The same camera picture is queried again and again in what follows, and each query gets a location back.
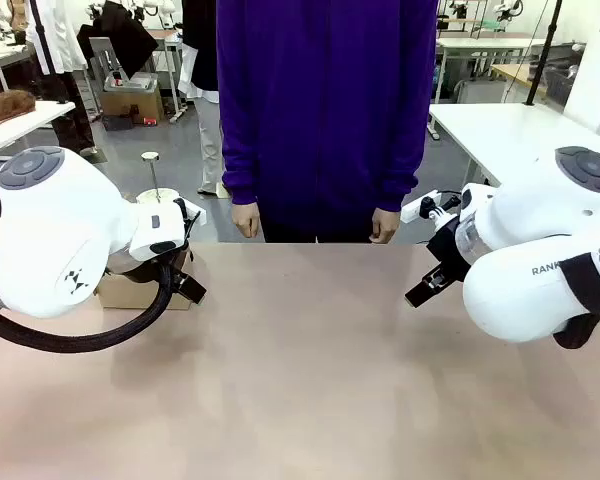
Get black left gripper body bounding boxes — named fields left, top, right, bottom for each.
left=107, top=247, right=194, bottom=281

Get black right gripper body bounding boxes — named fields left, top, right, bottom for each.
left=426, top=215, right=474, bottom=281

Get person's right forearm purple sleeve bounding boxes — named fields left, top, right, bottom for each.
left=221, top=94, right=262, bottom=207

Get person's left forearm purple sleeve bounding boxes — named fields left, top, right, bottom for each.
left=373, top=94, right=427, bottom=215

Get brown cardboard cup carrier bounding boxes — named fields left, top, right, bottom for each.
left=95, top=268, right=194, bottom=311

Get person's left hand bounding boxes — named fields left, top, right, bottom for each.
left=370, top=207, right=401, bottom=245

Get person's right hand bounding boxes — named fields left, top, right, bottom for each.
left=231, top=202, right=262, bottom=239

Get metal stand with round base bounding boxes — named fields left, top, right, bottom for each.
left=136, top=151, right=180, bottom=206

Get person's black trousers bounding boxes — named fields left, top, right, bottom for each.
left=259, top=219, right=377, bottom=245

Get large white work table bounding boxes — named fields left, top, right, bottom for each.
left=426, top=102, right=600, bottom=194

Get brown cardboard storage box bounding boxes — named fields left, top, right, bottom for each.
left=101, top=89, right=165, bottom=125

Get bystander in light trousers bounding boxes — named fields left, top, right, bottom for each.
left=176, top=0, right=227, bottom=197

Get light wooden table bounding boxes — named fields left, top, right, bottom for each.
left=488, top=62, right=537, bottom=99

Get grey plastic bin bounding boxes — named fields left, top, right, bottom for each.
left=103, top=71, right=160, bottom=94

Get white side table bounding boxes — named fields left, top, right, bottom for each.
left=0, top=99, right=77, bottom=162

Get purple hoodie torso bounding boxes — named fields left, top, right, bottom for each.
left=215, top=0, right=439, bottom=236

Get white background table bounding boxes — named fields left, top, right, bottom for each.
left=435, top=35, right=549, bottom=104

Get brown furry bundle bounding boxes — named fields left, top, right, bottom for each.
left=0, top=89, right=37, bottom=129

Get black tripod pole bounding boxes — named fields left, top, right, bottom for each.
left=523, top=0, right=565, bottom=107

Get bystander in white coat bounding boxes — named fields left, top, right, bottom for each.
left=25, top=0, right=100, bottom=157

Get black hanging jacket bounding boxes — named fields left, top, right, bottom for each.
left=76, top=0, right=160, bottom=82

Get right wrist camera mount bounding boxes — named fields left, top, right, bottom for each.
left=418, top=194, right=462, bottom=222

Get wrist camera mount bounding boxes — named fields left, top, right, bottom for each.
left=418, top=194, right=462, bottom=222
left=173, top=197, right=202, bottom=237

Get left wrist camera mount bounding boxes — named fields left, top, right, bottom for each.
left=173, top=197, right=202, bottom=237

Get black braided cable sleeve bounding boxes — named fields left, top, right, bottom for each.
left=0, top=260, right=177, bottom=354

